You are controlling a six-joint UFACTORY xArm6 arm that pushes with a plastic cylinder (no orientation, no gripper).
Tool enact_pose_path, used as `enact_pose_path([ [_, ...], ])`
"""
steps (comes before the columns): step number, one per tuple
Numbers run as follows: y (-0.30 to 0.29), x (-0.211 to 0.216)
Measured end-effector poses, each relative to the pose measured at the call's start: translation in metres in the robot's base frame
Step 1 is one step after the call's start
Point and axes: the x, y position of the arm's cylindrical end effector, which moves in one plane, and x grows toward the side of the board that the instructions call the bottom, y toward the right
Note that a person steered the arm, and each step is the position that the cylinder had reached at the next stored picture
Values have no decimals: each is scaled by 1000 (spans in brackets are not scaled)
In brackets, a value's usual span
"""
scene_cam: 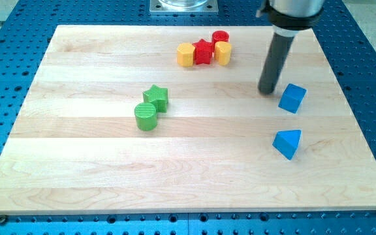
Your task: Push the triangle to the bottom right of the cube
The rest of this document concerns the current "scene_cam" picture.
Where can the blue triangle block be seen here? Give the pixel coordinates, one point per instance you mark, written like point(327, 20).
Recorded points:
point(287, 142)

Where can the blue cube block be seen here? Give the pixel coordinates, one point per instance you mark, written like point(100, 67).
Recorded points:
point(292, 98)

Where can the green star block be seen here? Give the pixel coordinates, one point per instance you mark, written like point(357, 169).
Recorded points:
point(158, 96)

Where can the green cylinder block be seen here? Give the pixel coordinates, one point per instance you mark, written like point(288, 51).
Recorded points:
point(146, 116)

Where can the yellow hexagon block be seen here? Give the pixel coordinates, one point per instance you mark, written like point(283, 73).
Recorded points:
point(185, 54)

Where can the red star block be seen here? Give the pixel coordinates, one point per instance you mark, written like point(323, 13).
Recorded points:
point(203, 51)

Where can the light wooden board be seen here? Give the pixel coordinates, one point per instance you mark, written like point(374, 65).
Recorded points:
point(75, 147)

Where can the yellow rounded block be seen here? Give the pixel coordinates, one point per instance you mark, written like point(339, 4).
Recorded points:
point(223, 52)

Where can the red cylinder block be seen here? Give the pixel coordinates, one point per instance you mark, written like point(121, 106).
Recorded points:
point(220, 35)

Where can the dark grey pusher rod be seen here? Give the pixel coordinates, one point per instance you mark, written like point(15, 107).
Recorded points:
point(273, 66)

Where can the blue perforated metal table plate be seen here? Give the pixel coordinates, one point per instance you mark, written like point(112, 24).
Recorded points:
point(348, 38)

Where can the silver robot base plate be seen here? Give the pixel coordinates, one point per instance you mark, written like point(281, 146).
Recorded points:
point(183, 6)

